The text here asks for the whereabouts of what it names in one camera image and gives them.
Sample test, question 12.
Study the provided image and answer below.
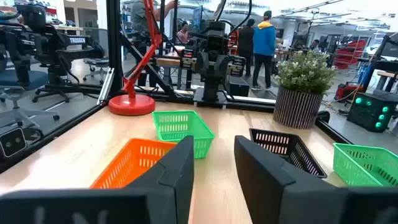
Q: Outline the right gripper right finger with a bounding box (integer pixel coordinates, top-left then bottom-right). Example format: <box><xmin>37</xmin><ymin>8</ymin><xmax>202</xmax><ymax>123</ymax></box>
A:
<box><xmin>234</xmin><ymin>135</ymin><xmax>398</xmax><ymax>224</ymax></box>

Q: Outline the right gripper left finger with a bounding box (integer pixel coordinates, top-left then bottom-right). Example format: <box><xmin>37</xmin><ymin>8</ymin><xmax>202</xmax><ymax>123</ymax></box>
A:
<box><xmin>0</xmin><ymin>135</ymin><xmax>195</xmax><ymax>224</ymax></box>

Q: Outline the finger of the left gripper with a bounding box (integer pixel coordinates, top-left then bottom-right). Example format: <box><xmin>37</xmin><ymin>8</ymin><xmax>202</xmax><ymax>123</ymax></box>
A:
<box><xmin>196</xmin><ymin>51</ymin><xmax>213</xmax><ymax>75</ymax></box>
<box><xmin>214</xmin><ymin>53</ymin><xmax>230</xmax><ymax>77</ymax></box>

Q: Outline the orange plastic basket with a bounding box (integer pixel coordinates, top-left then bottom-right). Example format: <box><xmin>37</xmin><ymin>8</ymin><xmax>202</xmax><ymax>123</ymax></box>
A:
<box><xmin>90</xmin><ymin>138</ymin><xmax>177</xmax><ymax>190</ymax></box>

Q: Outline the black plastic basket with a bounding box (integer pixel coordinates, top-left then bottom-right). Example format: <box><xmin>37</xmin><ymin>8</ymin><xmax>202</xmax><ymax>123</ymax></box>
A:
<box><xmin>249</xmin><ymin>128</ymin><xmax>328</xmax><ymax>179</ymax></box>

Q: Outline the green plastic basket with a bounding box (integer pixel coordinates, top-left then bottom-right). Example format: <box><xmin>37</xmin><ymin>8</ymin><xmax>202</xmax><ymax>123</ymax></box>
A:
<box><xmin>333</xmin><ymin>142</ymin><xmax>398</xmax><ymax>188</ymax></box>
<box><xmin>151</xmin><ymin>110</ymin><xmax>216</xmax><ymax>160</ymax></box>

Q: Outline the red shelf cart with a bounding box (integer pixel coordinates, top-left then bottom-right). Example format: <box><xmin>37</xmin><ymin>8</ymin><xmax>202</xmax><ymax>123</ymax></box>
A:
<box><xmin>332</xmin><ymin>39</ymin><xmax>368</xmax><ymax>71</ymax></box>

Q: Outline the wooden workbench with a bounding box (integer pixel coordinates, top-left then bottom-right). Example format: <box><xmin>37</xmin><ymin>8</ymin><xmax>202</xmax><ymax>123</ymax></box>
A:
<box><xmin>155</xmin><ymin>46</ymin><xmax>195</xmax><ymax>68</ymax></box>

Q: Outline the black case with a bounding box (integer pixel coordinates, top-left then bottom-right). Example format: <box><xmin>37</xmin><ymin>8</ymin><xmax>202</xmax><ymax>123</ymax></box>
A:
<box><xmin>228</xmin><ymin>76</ymin><xmax>251</xmax><ymax>97</ymax></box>

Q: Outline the red desk lamp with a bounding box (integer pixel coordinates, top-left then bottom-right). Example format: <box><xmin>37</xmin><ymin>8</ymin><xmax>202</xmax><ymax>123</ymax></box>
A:
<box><xmin>108</xmin><ymin>0</ymin><xmax>164</xmax><ymax>116</ymax></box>

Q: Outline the potted plant in ribbed pot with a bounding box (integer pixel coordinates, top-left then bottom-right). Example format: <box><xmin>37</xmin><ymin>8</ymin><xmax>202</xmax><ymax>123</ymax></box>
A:
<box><xmin>272</xmin><ymin>51</ymin><xmax>336</xmax><ymax>130</ymax></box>

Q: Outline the grey office chair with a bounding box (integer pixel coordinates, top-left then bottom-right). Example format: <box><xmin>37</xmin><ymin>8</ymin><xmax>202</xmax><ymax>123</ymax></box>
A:
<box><xmin>82</xmin><ymin>57</ymin><xmax>109</xmax><ymax>85</ymax></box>

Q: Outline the red box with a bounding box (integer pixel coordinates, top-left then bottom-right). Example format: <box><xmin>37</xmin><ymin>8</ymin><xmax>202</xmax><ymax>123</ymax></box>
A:
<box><xmin>335</xmin><ymin>83</ymin><xmax>363</xmax><ymax>101</ymax></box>

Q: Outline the computer tower with green lights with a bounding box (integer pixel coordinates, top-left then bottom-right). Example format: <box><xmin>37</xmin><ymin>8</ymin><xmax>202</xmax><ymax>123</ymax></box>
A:
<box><xmin>346</xmin><ymin>92</ymin><xmax>398</xmax><ymax>134</ymax></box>

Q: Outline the blue office chair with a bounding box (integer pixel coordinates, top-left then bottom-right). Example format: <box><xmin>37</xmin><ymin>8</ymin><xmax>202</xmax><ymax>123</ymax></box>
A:
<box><xmin>0</xmin><ymin>68</ymin><xmax>60</xmax><ymax>128</ymax></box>

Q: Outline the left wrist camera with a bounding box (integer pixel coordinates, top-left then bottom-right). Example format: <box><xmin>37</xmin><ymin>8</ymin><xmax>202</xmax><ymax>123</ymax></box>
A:
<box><xmin>205</xmin><ymin>34</ymin><xmax>225</xmax><ymax>52</ymax></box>

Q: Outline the black aluminium table frame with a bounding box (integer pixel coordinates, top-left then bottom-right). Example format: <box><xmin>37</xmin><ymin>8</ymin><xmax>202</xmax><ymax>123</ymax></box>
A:
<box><xmin>0</xmin><ymin>0</ymin><xmax>354</xmax><ymax>175</ymax></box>

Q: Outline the silver aluminium rail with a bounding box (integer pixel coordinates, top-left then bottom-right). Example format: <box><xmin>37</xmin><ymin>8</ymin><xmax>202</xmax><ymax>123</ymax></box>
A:
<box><xmin>97</xmin><ymin>67</ymin><xmax>115</xmax><ymax>106</ymax></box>

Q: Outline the table-level camera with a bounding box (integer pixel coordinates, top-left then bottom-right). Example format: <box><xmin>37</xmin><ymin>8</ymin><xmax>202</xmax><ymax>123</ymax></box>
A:
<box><xmin>0</xmin><ymin>127</ymin><xmax>28</xmax><ymax>159</ymax></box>

